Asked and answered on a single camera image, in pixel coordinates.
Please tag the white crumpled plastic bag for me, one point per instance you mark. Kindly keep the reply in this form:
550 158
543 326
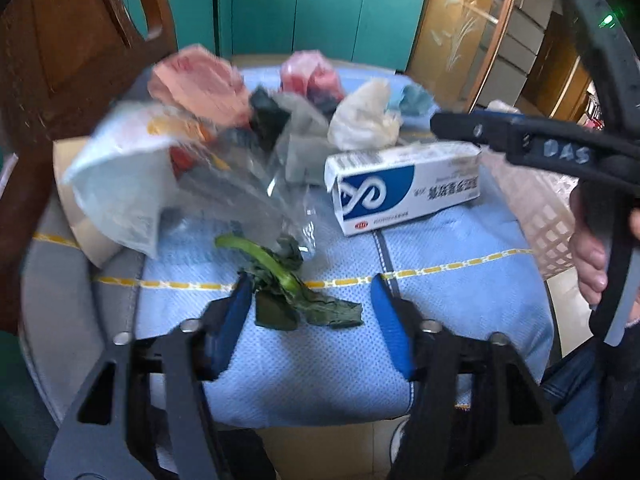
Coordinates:
362 115

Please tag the carved wooden chair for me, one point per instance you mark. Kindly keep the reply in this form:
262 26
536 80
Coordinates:
65 60

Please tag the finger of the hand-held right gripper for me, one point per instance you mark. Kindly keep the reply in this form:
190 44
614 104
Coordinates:
470 132
500 114

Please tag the light blue striped towel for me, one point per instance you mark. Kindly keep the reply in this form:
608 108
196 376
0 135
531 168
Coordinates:
450 300

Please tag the translucent pink plastic bag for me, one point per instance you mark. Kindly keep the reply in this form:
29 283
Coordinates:
310 75

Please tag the grey seat cushion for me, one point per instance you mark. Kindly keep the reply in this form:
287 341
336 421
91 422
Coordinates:
60 310

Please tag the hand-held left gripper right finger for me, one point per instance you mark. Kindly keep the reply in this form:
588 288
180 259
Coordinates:
390 330

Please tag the light blue net cloth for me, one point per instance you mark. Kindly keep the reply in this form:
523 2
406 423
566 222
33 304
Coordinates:
412 100

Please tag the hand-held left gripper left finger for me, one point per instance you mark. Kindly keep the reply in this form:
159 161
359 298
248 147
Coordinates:
235 320

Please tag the pink printed plastic bag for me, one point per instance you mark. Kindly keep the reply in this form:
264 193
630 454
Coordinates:
200 85

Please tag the person's right hand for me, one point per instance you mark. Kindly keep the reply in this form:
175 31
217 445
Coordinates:
587 255

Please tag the white and blue medicine box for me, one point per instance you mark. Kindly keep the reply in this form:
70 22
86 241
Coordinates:
400 190

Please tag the red packet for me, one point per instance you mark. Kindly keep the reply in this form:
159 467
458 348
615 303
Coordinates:
181 162

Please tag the green vegetable leaf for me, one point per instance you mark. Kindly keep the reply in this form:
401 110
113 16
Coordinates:
280 280

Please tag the person's blue jeans leg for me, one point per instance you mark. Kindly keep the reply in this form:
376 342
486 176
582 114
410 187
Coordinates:
575 400

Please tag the teal kitchen cabinets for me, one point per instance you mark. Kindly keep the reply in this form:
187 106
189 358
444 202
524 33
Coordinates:
325 15

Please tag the dark silver-lined foil bag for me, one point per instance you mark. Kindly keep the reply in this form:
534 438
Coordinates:
280 125

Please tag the etched glass sliding door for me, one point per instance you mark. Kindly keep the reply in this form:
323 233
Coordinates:
460 25

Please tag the white drawer cabinet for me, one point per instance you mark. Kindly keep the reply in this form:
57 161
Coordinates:
520 35

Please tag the clear plastic wrapper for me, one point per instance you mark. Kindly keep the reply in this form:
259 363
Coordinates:
235 195

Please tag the pink lattice plastic basket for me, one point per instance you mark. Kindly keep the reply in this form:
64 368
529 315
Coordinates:
545 220

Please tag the brown wooden door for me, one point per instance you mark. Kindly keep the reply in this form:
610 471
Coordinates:
555 65

